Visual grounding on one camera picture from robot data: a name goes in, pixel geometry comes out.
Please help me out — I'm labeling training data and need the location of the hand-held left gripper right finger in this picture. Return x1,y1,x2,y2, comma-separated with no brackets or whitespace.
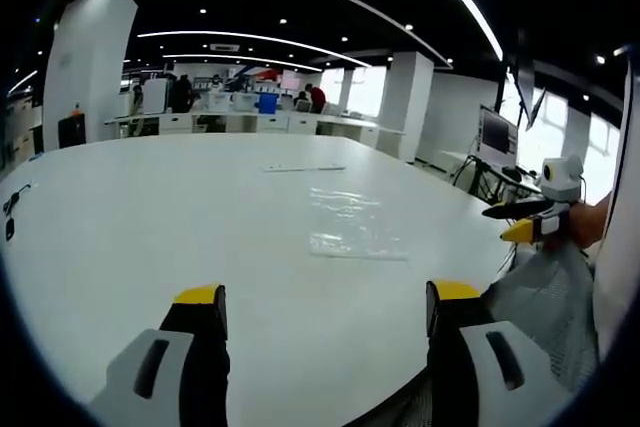
424,278,577,427

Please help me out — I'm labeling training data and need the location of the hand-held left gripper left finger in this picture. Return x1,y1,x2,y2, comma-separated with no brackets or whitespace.
85,283,232,427

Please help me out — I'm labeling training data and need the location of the clear plastic food packaging bag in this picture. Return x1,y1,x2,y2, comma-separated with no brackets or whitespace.
306,185,412,263

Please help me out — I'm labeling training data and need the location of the person's right hand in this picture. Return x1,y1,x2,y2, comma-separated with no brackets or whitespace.
565,192,614,251

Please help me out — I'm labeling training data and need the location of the white side desk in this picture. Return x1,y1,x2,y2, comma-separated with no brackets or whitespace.
435,148,544,208

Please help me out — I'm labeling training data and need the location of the grey mesh chair back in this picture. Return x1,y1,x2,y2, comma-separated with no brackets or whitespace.
483,239,602,394

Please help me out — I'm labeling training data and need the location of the computer monitor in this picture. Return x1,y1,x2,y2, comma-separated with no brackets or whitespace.
476,104,520,169

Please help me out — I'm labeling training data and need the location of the flat white strip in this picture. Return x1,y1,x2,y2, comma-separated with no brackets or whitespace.
259,162,347,174

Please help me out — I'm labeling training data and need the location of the black cabinet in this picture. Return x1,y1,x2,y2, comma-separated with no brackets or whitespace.
56,113,87,150

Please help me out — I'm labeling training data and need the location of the long white office desk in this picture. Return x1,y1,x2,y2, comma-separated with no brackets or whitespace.
103,109,407,151

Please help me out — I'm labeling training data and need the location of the black cable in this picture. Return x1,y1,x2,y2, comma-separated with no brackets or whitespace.
1,180,34,218

